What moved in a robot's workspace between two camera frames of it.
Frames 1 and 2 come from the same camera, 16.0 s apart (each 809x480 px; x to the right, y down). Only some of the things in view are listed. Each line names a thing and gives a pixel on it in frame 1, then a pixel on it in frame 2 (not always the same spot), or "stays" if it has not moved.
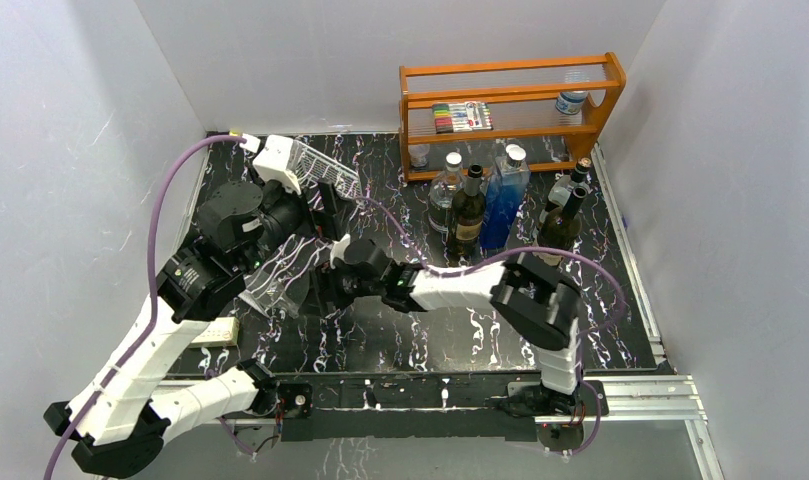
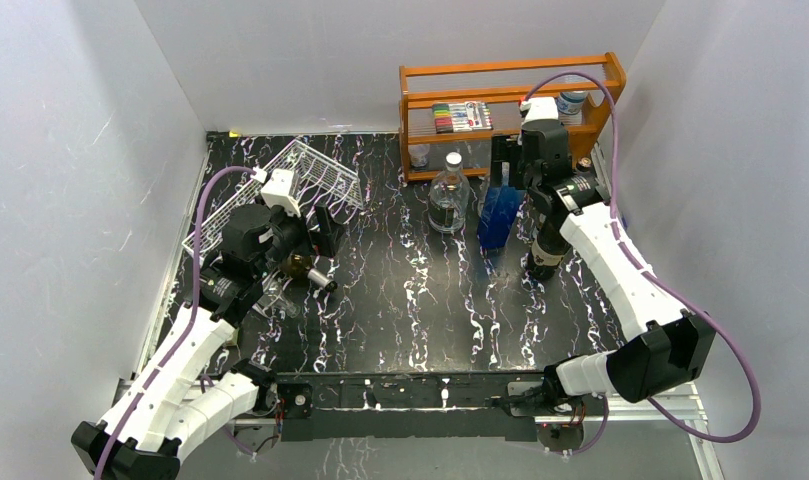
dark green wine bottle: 467,220 to 296,267
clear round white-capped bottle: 444,188 stays
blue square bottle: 506,189 stays
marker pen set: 462,117 stays
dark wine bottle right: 561,228 stays
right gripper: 326,282 to 504,149
